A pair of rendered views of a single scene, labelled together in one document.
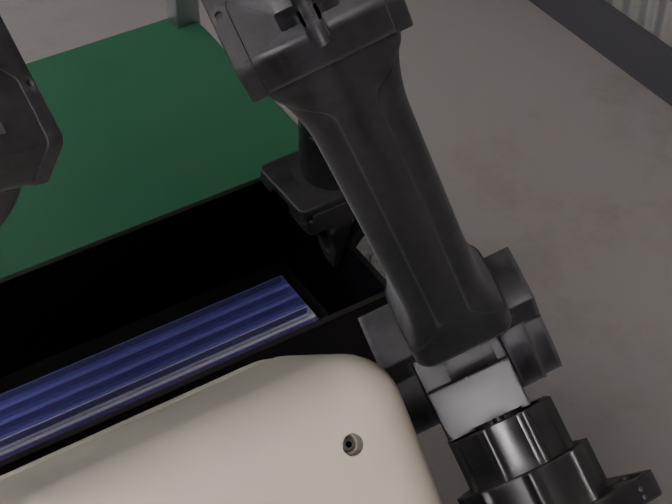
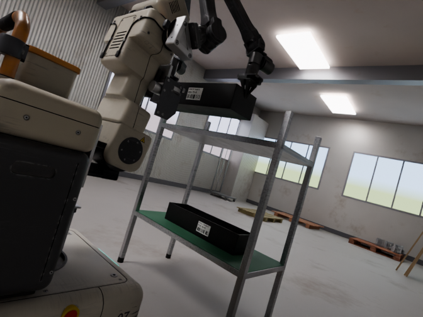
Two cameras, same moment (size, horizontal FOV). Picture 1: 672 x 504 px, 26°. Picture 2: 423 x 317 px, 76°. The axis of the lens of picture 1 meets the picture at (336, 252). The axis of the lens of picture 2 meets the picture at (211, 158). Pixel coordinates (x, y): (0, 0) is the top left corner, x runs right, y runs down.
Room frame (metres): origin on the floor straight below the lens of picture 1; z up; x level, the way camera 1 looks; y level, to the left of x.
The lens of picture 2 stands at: (0.45, -1.11, 0.74)
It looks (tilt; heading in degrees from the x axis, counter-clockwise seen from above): 2 degrees up; 72
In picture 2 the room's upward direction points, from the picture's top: 17 degrees clockwise
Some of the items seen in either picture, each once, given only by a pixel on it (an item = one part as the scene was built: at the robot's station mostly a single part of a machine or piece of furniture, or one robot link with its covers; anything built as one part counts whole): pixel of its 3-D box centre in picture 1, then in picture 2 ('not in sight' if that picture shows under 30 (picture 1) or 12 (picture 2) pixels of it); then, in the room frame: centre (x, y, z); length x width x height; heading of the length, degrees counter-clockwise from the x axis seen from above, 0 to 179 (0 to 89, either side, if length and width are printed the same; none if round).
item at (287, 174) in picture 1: (336, 147); (251, 72); (0.87, 0.00, 1.21); 0.10 x 0.07 x 0.07; 122
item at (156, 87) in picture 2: not in sight; (150, 91); (0.49, 0.09, 0.99); 0.28 x 0.16 x 0.22; 122
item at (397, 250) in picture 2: not in sight; (376, 244); (6.64, 3.74, 0.15); 1.09 x 0.76 x 0.31; 122
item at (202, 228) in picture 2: not in sight; (206, 226); (1.04, 0.44, 0.41); 0.57 x 0.17 x 0.11; 121
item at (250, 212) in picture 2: not in sight; (260, 215); (3.84, 4.53, 0.05); 1.12 x 0.76 x 0.10; 35
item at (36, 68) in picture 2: not in sight; (38, 76); (0.14, -0.13, 0.87); 0.23 x 0.15 x 0.11; 122
